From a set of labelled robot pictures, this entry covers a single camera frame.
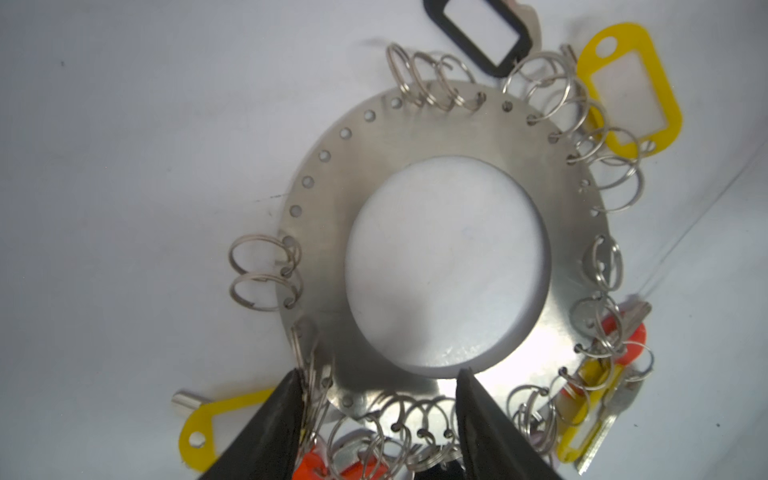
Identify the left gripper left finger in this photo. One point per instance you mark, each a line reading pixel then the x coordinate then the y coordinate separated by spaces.
pixel 267 448

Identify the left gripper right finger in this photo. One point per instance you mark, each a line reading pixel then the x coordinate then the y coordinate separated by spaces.
pixel 491 446

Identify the round steel key organizer disc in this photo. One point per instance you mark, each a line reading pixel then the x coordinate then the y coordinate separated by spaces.
pixel 442 225

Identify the yellow key tag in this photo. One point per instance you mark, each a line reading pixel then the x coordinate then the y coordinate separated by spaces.
pixel 621 69
pixel 197 444

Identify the silver key with yellow tag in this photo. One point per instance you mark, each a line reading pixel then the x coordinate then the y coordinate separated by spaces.
pixel 588 409

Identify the red capped key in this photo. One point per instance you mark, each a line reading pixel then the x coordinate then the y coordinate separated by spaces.
pixel 629 331

